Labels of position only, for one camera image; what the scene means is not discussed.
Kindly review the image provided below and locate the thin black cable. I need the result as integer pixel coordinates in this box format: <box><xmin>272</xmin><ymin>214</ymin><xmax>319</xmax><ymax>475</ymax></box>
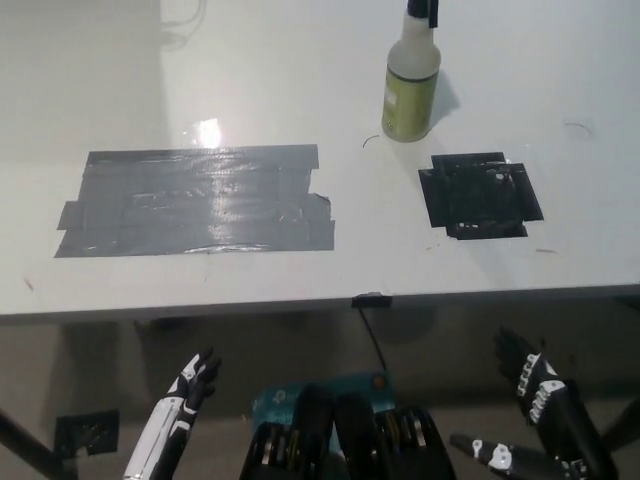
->
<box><xmin>360</xmin><ymin>306</ymin><xmax>388</xmax><ymax>373</ymax></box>

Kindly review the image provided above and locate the small black tape strip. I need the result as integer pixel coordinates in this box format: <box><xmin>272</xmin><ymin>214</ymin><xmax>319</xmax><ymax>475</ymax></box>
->
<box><xmin>351</xmin><ymin>290</ymin><xmax>393</xmax><ymax>308</ymax></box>

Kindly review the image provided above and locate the black tape square patch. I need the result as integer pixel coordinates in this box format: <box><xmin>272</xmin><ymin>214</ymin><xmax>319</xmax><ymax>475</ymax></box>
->
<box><xmin>417</xmin><ymin>151</ymin><xmax>545</xmax><ymax>241</ymax></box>

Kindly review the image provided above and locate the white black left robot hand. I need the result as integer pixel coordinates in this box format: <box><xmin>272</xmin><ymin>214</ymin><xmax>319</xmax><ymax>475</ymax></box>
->
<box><xmin>123</xmin><ymin>348</ymin><xmax>222</xmax><ymax>480</ymax></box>

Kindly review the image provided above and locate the black metal table leg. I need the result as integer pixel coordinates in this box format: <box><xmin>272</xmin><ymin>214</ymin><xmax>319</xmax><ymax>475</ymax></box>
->
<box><xmin>0</xmin><ymin>407</ymin><xmax>66</xmax><ymax>480</ymax></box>
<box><xmin>599</xmin><ymin>392</ymin><xmax>640</xmax><ymax>449</ymax></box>

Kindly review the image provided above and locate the clear spray bottle green label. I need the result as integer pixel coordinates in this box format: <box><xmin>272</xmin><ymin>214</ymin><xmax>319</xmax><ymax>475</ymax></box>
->
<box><xmin>381</xmin><ymin>0</ymin><xmax>444</xmax><ymax>142</ymax></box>

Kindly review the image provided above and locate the black floor tape patch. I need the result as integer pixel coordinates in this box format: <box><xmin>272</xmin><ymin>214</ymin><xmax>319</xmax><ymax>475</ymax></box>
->
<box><xmin>53</xmin><ymin>409</ymin><xmax>121</xmax><ymax>456</ymax></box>

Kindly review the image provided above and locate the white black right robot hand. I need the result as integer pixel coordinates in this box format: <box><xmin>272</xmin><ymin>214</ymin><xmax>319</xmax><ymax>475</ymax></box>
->
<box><xmin>449</xmin><ymin>327</ymin><xmax>619</xmax><ymax>480</ymax></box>

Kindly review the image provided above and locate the grey duct tape patch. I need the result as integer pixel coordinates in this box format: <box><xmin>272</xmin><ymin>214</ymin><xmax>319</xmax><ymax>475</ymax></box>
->
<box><xmin>53</xmin><ymin>143</ymin><xmax>336</xmax><ymax>259</ymax></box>

